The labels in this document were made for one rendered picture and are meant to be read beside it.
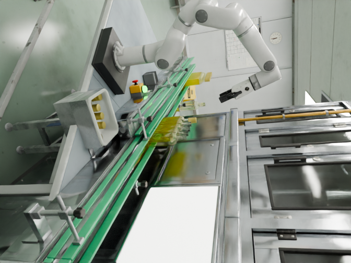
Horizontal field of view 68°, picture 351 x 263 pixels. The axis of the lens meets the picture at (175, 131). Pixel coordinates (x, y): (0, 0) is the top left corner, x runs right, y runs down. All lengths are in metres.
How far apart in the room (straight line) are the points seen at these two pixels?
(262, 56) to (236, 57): 5.97
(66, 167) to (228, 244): 0.67
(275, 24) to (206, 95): 2.43
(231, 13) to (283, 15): 6.04
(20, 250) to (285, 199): 0.93
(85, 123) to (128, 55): 0.45
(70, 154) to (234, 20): 0.85
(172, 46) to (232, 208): 0.74
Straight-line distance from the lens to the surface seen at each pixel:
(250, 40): 1.22
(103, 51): 1.37
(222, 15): 1.15
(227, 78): 7.30
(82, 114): 1.15
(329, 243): 1.03
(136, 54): 1.40
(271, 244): 1.00
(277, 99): 7.56
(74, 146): 1.16
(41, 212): 0.83
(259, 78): 1.30
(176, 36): 1.23
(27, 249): 0.90
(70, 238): 0.89
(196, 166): 1.33
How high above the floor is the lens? 1.44
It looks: 15 degrees down
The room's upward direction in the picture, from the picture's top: 85 degrees clockwise
